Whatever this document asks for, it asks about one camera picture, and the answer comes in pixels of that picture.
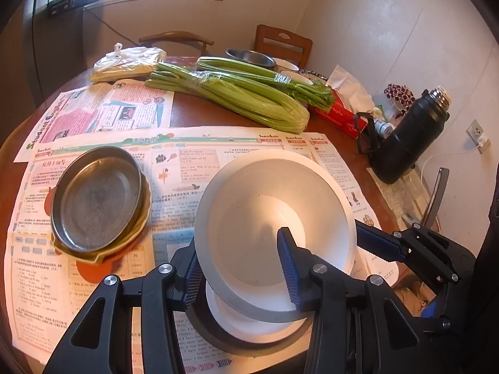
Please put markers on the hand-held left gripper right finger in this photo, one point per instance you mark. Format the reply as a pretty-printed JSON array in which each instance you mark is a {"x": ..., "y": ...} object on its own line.
[{"x": 288, "y": 268}]

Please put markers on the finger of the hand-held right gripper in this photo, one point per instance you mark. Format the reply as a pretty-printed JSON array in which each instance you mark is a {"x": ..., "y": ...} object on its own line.
[
  {"x": 374, "y": 237},
  {"x": 446, "y": 311}
]

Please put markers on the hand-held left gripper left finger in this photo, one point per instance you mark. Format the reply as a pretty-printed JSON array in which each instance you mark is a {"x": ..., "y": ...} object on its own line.
[{"x": 193, "y": 280}]

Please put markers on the white bowl with red print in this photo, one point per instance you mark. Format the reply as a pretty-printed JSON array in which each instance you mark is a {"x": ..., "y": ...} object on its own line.
[
  {"x": 249, "y": 210},
  {"x": 249, "y": 321}
]

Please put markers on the yellow plate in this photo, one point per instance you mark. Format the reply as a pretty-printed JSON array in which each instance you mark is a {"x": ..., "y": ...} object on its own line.
[{"x": 145, "y": 210}]

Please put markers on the orange plate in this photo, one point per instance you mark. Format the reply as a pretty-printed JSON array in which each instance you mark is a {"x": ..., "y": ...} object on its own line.
[{"x": 93, "y": 274}]

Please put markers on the round steel plate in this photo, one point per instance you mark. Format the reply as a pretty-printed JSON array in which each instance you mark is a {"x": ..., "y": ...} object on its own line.
[{"x": 97, "y": 202}]

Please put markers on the dark curved chair back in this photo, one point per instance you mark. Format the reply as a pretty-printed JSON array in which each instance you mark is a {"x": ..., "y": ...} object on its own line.
[{"x": 440, "y": 194}]

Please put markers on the black thermos flask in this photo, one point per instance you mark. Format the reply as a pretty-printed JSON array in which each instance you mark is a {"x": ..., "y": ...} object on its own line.
[{"x": 413, "y": 136}]

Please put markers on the small white bottle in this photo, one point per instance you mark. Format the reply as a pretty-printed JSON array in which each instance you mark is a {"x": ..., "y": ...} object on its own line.
[{"x": 384, "y": 127}]

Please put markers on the large white newspaper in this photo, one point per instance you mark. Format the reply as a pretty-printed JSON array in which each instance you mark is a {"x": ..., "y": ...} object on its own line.
[{"x": 183, "y": 156}]

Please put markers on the red tissue box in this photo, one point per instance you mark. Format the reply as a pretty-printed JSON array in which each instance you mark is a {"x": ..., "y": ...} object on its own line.
[{"x": 339, "y": 113}]

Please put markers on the purple patterned ornament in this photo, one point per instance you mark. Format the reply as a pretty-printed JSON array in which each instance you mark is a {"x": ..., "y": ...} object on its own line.
[{"x": 399, "y": 95}]

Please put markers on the patterned bowl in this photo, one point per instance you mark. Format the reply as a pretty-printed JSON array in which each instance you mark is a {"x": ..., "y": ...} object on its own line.
[{"x": 315, "y": 76}]

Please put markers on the large celery bunch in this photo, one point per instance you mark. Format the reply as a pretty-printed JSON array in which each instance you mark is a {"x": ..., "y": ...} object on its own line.
[{"x": 241, "y": 99}]

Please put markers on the white bowl with dark rim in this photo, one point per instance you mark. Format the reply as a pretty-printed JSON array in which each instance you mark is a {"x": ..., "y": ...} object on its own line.
[{"x": 296, "y": 78}]

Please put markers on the small white bowl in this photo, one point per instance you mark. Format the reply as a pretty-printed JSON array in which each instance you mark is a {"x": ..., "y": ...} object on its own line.
[{"x": 286, "y": 64}]

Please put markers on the pink printed newspaper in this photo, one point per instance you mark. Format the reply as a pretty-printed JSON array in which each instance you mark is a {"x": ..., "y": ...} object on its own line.
[{"x": 89, "y": 113}]

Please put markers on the slim celery bunch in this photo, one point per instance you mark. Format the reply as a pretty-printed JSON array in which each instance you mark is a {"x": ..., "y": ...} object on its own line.
[{"x": 253, "y": 71}]

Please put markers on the slotted-back wooden chair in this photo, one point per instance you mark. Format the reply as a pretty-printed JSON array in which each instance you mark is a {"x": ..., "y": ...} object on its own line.
[{"x": 284, "y": 45}]

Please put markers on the deep steel bowl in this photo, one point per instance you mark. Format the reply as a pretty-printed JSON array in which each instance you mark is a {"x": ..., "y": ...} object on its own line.
[{"x": 249, "y": 58}]

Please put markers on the clear bag of food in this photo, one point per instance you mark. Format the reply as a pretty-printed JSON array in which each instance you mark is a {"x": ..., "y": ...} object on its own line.
[{"x": 128, "y": 62}]

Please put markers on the curved-back wooden chair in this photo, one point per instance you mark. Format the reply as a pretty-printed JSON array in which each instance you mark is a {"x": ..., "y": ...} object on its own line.
[{"x": 175, "y": 39}]

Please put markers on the black box device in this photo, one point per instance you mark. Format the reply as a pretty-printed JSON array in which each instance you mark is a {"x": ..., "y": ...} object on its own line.
[{"x": 64, "y": 4}]

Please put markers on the white wall socket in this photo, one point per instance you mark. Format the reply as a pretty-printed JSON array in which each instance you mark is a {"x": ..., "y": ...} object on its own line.
[{"x": 476, "y": 129}]

